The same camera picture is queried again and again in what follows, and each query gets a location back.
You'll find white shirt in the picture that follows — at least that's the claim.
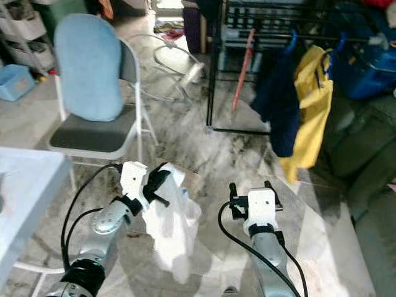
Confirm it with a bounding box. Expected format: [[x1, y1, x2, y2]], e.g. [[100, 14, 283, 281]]
[[142, 164, 204, 285]]

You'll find blue plastic hanger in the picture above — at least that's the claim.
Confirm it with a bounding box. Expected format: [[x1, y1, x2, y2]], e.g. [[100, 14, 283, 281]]
[[322, 32, 350, 78], [283, 30, 301, 56]]

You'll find white folding chair grey seat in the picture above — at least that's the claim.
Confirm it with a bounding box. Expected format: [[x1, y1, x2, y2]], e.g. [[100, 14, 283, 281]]
[[48, 37, 158, 165]]

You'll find navy blue garment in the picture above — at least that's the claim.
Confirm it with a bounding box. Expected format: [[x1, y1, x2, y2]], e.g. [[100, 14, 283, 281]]
[[251, 43, 303, 158]]

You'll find yellow shirt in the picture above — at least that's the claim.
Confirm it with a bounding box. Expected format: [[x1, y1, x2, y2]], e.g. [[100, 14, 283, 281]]
[[278, 45, 335, 183]]

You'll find dark green leather sofa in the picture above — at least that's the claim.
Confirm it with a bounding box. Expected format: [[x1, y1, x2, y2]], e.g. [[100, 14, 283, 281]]
[[322, 93, 396, 297]]

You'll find black metal clothes rack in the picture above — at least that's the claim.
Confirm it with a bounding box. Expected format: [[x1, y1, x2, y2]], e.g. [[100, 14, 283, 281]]
[[207, 0, 396, 136]]

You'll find white plastic folding table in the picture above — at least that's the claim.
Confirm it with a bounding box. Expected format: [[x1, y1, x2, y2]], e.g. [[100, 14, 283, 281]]
[[0, 147, 72, 297]]

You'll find light blue chair cushion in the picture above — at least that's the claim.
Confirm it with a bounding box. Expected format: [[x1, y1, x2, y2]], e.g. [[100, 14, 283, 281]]
[[54, 14, 127, 123]]

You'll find blue plastic crate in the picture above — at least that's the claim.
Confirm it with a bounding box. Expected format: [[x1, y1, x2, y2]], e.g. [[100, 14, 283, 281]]
[[331, 3, 396, 101]]

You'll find light blue plastic tub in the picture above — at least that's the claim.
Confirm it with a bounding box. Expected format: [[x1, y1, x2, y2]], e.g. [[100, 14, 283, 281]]
[[0, 64, 32, 101]]

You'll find dark green container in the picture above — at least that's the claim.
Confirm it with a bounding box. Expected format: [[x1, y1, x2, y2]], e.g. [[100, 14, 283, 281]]
[[46, 0, 93, 25]]

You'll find white drawer shelf unit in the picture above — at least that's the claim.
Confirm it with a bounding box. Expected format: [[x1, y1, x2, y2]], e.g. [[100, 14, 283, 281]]
[[0, 0, 59, 69]]

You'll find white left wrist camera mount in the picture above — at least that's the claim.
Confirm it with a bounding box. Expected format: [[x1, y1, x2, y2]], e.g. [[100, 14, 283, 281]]
[[121, 161, 149, 204]]

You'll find white wire bouncer frame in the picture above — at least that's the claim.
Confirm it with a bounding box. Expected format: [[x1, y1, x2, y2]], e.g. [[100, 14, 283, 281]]
[[130, 34, 206, 103]]

